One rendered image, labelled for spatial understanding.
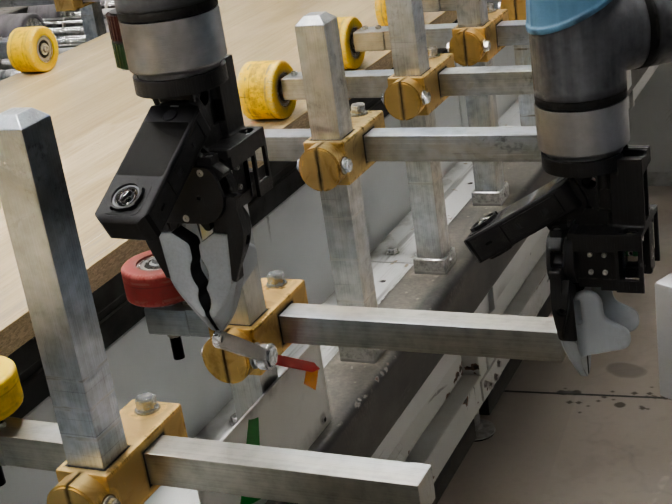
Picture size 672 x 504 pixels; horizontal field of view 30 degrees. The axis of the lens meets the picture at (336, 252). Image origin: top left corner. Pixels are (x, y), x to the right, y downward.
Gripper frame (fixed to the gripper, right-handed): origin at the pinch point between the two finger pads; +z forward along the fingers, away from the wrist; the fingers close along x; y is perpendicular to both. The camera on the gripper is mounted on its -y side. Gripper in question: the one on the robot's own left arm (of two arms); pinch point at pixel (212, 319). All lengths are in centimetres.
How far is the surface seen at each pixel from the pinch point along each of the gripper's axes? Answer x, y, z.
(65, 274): 6.0, -8.8, -7.6
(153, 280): 17.4, 17.2, 5.3
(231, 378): 7.4, 12.4, 12.8
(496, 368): 27, 141, 82
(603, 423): 7, 146, 96
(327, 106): 7.0, 40.2, -5.3
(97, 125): 59, 68, 6
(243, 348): 1.1, 5.5, 5.5
